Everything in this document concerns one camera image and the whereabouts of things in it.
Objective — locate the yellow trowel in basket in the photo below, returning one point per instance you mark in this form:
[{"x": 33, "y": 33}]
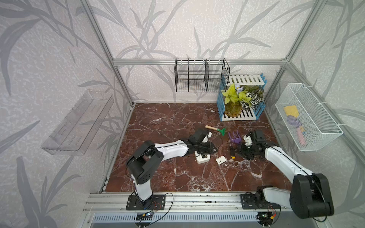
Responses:
[{"x": 291, "y": 111}]

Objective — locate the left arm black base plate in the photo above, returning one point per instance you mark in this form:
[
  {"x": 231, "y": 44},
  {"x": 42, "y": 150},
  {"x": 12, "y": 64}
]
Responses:
[{"x": 155, "y": 202}]

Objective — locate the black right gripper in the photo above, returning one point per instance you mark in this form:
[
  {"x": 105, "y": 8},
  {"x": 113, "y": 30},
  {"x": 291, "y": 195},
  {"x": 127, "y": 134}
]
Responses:
[{"x": 240, "y": 151}]

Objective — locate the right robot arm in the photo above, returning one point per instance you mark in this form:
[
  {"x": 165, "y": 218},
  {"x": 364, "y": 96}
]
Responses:
[{"x": 310, "y": 195}]

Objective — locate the blue white slatted crate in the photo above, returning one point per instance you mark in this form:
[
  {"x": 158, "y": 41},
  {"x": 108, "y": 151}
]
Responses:
[{"x": 242, "y": 80}]

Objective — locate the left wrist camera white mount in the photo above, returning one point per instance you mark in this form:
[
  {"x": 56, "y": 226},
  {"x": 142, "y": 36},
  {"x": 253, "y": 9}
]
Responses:
[{"x": 207, "y": 137}]

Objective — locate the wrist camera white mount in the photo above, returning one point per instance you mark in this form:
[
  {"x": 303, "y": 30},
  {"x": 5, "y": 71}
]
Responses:
[
  {"x": 207, "y": 137},
  {"x": 248, "y": 140}
]

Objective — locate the black handled screwdriver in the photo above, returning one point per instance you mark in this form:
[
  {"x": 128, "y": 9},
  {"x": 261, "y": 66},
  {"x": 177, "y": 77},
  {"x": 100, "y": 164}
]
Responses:
[{"x": 232, "y": 149}]

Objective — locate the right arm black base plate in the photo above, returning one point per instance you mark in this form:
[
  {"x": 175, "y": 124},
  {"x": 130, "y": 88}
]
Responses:
[{"x": 249, "y": 202}]

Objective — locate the white battery cover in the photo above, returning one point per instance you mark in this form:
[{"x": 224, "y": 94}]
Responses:
[{"x": 220, "y": 160}]

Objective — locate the clear acrylic wall shelf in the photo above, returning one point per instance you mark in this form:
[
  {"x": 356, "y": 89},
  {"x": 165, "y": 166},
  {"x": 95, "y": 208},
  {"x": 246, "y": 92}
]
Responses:
[{"x": 75, "y": 133}]

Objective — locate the green rake wooden handle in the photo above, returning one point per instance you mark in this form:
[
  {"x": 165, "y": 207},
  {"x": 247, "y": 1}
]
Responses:
[{"x": 221, "y": 131}]

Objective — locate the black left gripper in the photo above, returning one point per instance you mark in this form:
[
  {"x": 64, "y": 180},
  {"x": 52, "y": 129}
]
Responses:
[{"x": 209, "y": 150}]

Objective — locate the black wire organizer basket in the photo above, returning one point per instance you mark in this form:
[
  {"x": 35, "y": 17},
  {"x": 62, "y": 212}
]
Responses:
[{"x": 201, "y": 76}]

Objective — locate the aluminium front rail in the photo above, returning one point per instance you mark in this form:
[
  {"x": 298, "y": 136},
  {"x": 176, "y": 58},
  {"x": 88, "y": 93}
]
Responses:
[{"x": 175, "y": 202}]

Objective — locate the purple fork pink handle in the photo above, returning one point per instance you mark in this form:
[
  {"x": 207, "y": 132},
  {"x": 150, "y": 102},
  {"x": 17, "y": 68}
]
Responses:
[{"x": 234, "y": 137}]

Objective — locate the potted plant glass jar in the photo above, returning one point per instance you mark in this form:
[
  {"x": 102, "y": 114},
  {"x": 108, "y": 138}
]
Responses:
[{"x": 242, "y": 98}]

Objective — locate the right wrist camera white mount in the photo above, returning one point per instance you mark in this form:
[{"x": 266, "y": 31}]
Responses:
[{"x": 248, "y": 140}]

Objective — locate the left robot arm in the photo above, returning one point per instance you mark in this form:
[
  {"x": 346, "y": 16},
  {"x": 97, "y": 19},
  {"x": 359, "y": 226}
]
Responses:
[{"x": 145, "y": 161}]

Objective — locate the white wire mesh basket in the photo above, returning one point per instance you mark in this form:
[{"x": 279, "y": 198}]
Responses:
[{"x": 318, "y": 126}]

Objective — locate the purple pink trowel in basket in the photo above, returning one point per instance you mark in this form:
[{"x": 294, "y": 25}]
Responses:
[{"x": 297, "y": 124}]

